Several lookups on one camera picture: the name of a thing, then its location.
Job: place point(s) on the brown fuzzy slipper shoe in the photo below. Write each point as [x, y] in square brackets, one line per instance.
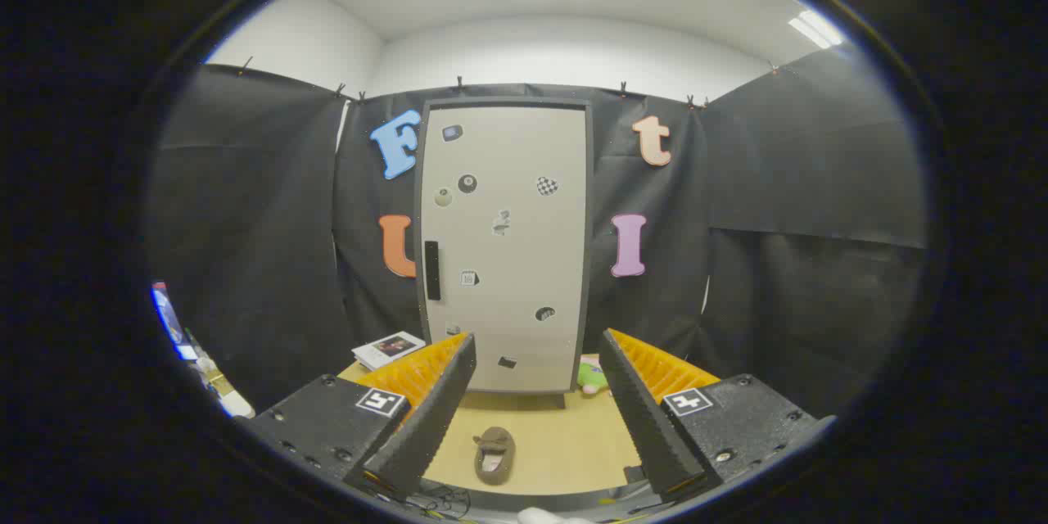
[494, 435]

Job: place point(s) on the dark grey shoe cabinet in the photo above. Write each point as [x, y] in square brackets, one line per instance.
[589, 221]

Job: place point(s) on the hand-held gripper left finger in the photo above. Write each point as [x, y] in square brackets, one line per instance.
[434, 426]

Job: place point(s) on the white book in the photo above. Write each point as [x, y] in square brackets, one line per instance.
[377, 354]

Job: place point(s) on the black backdrop cloth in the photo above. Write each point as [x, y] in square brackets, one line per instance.
[778, 180]

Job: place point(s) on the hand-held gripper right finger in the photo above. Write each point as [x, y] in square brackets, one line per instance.
[647, 426]

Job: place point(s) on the green and pink plush toy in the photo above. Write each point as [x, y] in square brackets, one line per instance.
[591, 378]

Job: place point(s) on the small ceiling light panel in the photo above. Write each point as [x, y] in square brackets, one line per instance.
[815, 29]

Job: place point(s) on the white rounded object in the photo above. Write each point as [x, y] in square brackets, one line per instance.
[548, 517]

